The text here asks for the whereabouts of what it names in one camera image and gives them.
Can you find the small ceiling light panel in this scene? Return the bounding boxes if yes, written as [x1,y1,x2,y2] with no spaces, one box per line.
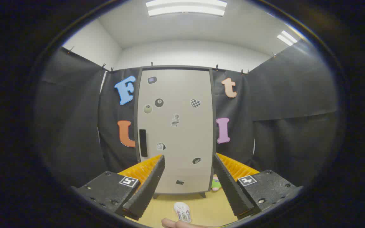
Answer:
[277,30,298,46]

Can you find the large ceiling light panel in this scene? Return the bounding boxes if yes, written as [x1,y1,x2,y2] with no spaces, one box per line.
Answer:
[146,0,227,17]

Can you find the black backdrop cloth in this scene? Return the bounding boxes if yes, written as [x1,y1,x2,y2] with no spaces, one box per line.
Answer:
[35,40,340,190]

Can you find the white shoe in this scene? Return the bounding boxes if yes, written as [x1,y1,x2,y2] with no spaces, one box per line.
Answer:
[174,202,192,223]

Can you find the grey shoe cabinet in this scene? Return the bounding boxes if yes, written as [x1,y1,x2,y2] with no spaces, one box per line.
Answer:
[134,66,217,199]

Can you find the black cabinet door handle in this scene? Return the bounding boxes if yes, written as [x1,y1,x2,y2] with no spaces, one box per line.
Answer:
[139,129,148,157]

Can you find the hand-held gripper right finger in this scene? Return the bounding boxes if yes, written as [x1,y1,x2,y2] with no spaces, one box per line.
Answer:
[213,153,304,220]

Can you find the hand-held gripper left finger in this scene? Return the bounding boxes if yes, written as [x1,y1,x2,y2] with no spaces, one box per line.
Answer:
[72,154,166,221]

